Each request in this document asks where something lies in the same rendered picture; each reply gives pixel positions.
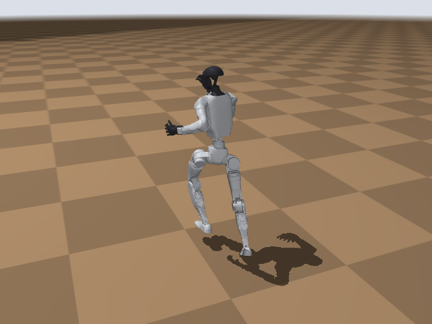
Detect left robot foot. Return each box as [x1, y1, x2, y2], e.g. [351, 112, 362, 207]
[194, 221, 212, 234]

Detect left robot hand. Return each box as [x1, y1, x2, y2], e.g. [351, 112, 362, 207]
[165, 120, 183, 136]

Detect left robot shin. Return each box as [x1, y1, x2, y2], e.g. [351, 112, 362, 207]
[188, 181, 209, 225]

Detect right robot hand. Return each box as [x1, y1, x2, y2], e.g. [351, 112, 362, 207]
[195, 75, 212, 94]

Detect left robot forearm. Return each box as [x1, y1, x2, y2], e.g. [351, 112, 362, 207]
[177, 119, 203, 135]

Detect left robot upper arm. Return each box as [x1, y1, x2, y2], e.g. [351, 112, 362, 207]
[194, 97, 209, 132]

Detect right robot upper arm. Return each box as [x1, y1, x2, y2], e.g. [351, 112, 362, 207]
[228, 92, 238, 117]

